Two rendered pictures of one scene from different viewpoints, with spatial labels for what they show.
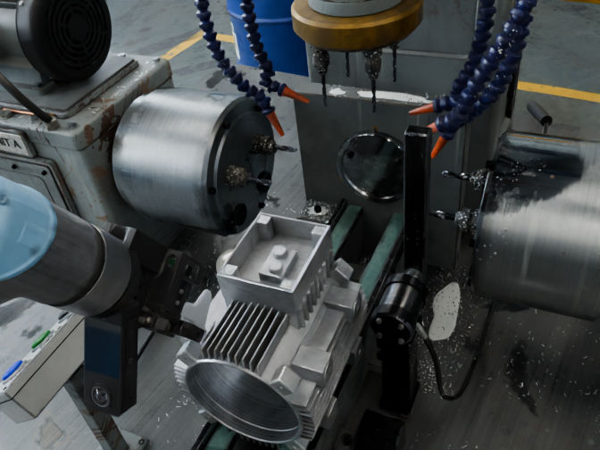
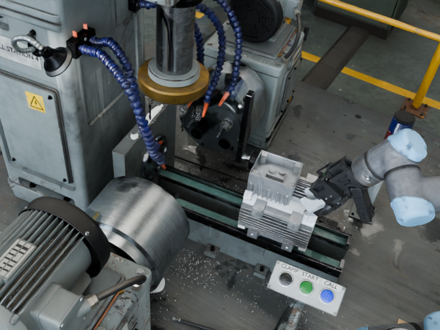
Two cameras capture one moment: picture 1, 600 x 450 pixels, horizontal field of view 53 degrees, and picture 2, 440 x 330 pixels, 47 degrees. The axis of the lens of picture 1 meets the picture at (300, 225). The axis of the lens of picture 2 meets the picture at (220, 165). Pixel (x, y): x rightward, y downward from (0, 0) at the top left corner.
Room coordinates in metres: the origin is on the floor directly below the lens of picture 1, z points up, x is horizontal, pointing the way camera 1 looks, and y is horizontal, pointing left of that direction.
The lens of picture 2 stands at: (0.88, 0.94, 2.05)
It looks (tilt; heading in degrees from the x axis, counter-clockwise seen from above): 44 degrees down; 259
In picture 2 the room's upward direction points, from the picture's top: 7 degrees clockwise
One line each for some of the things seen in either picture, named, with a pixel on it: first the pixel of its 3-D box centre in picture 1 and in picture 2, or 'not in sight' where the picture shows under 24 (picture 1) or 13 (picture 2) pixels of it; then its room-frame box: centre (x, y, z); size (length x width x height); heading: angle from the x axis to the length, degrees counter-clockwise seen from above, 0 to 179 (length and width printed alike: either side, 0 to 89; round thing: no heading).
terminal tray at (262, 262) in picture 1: (279, 270); (274, 177); (0.54, 0.03, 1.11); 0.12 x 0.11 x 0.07; 152
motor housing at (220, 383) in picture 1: (275, 341); (282, 205); (0.51, 0.05, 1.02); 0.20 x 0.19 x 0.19; 152
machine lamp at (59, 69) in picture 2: not in sight; (43, 51); (1.09, -0.01, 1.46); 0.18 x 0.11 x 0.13; 150
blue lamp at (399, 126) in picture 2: not in sight; (401, 124); (0.16, -0.09, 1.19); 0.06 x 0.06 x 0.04
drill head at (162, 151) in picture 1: (176, 156); (118, 251); (0.95, 0.21, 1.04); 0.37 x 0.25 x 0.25; 60
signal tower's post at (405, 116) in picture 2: not in sight; (382, 169); (0.16, -0.09, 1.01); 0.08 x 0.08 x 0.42; 60
